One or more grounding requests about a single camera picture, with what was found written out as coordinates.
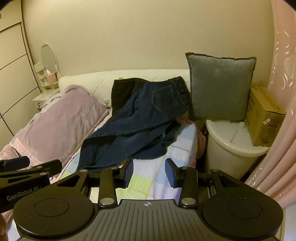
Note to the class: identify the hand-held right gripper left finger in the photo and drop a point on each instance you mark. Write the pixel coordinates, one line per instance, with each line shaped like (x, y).
(129, 172)

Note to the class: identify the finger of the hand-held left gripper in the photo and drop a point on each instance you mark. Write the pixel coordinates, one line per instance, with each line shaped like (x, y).
(15, 163)
(53, 165)

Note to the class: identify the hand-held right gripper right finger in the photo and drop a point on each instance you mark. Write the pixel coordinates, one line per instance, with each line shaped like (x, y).
(170, 172)

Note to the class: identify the blue denim jeans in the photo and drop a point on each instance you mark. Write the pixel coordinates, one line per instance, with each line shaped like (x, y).
(143, 111)

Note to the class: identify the checked pastel bed sheet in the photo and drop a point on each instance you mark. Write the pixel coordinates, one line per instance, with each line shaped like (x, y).
(180, 143)

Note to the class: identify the pink bed skirt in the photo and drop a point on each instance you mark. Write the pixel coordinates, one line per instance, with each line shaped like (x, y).
(201, 143)

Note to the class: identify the purple and pink blanket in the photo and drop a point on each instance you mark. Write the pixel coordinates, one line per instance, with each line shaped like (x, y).
(57, 120)

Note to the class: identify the white round lidded bin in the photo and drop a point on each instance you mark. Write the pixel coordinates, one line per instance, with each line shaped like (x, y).
(224, 143)

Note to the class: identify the lavender striped cloth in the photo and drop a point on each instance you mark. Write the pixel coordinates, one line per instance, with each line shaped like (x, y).
(52, 102)

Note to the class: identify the white dressing table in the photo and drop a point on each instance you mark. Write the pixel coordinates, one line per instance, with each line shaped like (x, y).
(39, 99)

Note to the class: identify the black pants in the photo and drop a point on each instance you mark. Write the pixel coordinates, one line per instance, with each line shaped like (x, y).
(120, 92)

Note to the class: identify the pink storage box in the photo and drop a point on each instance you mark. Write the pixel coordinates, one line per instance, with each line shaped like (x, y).
(51, 78)

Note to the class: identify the white cosmetics shelf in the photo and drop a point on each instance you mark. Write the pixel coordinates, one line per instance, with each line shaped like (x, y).
(40, 76)

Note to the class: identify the white wardrobe doors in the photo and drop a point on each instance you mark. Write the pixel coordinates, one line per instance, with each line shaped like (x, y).
(13, 69)

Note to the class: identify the grey square cushion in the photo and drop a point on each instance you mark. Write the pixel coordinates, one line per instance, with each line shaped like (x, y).
(219, 85)

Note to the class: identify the oval mirror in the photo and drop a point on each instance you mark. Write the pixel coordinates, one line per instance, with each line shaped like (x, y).
(48, 58)

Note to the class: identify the brown cardboard box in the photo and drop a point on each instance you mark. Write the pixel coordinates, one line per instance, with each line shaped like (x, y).
(263, 115)

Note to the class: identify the pink patterned curtain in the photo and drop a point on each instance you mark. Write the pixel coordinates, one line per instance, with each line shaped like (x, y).
(284, 69)

